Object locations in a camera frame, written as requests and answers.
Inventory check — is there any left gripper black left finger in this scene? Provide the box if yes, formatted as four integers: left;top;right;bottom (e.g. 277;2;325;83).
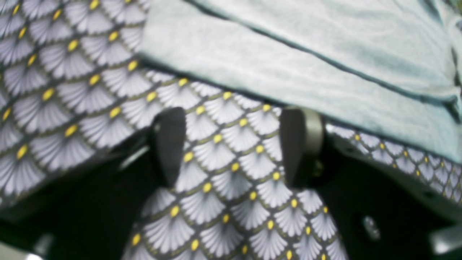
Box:
1;107;187;260

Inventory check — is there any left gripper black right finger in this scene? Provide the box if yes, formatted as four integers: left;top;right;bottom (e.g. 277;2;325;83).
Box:
279;108;461;260

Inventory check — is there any fan-patterned table cloth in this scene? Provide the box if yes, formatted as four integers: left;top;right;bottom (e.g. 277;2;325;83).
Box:
0;0;462;260

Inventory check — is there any light grey T-shirt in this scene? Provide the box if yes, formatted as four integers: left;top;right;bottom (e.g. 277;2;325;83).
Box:
140;0;461;163

